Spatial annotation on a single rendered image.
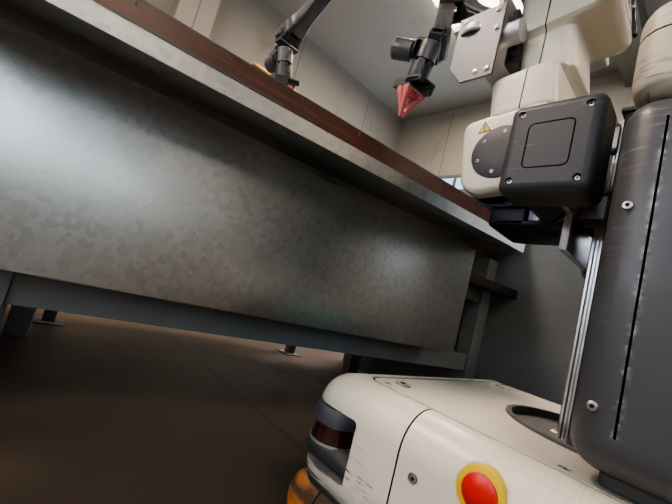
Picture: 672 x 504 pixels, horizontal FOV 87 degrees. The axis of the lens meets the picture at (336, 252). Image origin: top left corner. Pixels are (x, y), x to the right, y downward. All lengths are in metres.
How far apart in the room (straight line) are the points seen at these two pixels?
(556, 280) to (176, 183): 1.30
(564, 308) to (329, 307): 0.91
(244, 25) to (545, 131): 4.03
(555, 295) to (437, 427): 1.10
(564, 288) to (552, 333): 0.17
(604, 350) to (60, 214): 0.77
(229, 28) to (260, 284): 3.75
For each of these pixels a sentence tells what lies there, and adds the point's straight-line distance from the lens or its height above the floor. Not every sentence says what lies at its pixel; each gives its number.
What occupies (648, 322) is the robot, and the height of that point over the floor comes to 0.44.
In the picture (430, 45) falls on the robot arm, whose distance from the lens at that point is 1.10.
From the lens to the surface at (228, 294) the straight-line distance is 0.77.
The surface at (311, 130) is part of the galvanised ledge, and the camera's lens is 0.68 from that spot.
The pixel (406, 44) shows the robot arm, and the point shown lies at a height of 1.08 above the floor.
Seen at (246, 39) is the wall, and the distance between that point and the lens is 4.41.
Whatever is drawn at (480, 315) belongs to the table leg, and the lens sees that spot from 1.51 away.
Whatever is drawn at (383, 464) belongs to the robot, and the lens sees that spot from 0.52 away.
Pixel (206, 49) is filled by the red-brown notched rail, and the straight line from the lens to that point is 0.88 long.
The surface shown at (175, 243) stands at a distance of 0.74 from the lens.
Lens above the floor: 0.40
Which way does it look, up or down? 6 degrees up
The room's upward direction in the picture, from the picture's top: 15 degrees clockwise
